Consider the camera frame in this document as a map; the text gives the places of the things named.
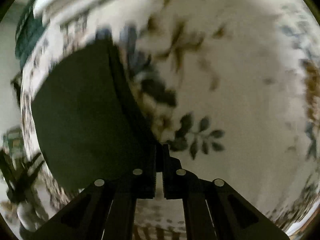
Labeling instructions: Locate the green velvet quilt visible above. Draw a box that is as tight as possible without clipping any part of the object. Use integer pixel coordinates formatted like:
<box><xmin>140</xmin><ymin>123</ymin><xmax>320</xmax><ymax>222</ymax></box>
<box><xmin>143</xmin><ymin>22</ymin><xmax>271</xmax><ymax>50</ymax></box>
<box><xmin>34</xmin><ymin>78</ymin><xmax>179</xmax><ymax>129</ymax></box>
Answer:
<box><xmin>14</xmin><ymin>4</ymin><xmax>47</xmax><ymax>65</ymax></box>

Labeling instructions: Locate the green shelf rack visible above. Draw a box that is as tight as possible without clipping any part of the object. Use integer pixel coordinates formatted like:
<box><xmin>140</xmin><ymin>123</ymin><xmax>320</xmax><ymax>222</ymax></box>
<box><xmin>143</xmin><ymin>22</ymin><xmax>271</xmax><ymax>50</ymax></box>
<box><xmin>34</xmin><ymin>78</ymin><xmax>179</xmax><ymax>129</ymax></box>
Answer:
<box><xmin>2</xmin><ymin>127</ymin><xmax>24</xmax><ymax>157</ymax></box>

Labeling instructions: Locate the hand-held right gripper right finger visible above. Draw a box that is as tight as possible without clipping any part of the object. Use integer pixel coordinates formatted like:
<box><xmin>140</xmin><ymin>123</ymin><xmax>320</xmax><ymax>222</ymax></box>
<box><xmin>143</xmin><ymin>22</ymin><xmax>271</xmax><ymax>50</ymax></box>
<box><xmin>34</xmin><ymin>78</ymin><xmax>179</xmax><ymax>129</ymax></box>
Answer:
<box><xmin>162</xmin><ymin>144</ymin><xmax>291</xmax><ymax>240</ymax></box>

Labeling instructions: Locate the floral bedsheet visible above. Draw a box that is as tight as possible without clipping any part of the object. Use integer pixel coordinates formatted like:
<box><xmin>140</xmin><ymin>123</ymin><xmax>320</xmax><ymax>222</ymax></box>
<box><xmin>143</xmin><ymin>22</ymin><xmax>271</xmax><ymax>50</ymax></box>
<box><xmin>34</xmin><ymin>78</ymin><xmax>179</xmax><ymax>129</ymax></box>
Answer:
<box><xmin>19</xmin><ymin>0</ymin><xmax>320</xmax><ymax>240</ymax></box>

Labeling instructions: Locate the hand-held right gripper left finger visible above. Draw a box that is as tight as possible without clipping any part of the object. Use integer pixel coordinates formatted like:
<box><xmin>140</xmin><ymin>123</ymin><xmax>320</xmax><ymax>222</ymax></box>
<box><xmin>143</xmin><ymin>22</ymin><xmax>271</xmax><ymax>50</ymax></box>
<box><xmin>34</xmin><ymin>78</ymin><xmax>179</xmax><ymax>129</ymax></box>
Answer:
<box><xmin>32</xmin><ymin>143</ymin><xmax>163</xmax><ymax>240</ymax></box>

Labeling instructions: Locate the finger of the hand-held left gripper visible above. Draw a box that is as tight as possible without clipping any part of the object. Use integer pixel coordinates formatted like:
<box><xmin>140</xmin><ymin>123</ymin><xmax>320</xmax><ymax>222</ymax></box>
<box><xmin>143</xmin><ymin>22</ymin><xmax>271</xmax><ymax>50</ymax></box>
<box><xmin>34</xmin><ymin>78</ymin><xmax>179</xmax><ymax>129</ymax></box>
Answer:
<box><xmin>14</xmin><ymin>151</ymin><xmax>46</xmax><ymax>193</ymax></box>
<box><xmin>0</xmin><ymin>150</ymin><xmax>26</xmax><ymax>203</ymax></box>

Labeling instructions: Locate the dark striped sweater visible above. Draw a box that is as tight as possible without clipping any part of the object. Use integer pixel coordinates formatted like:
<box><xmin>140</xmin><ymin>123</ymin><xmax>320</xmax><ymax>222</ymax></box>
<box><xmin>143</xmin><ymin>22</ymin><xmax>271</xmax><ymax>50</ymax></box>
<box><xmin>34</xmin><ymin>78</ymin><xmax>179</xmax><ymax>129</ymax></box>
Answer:
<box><xmin>30</xmin><ymin>39</ymin><xmax>157</xmax><ymax>196</ymax></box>

